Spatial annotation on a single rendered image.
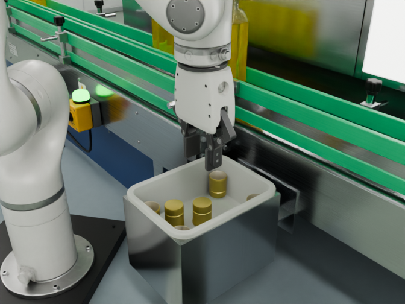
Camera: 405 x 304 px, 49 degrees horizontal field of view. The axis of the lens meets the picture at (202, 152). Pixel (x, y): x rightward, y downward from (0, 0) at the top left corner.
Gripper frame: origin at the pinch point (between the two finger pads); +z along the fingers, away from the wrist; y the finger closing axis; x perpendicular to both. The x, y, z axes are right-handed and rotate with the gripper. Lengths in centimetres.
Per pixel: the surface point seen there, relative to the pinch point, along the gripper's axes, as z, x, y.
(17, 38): 4, -8, 110
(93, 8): 100, -283, 605
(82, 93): 6, -4, 53
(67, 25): -3, -17, 88
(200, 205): 10.0, 1.0, -0.7
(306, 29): -13.6, -34.6, 8.0
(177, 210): 10.3, 4.7, 1.0
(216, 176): 11.3, -9.0, 6.4
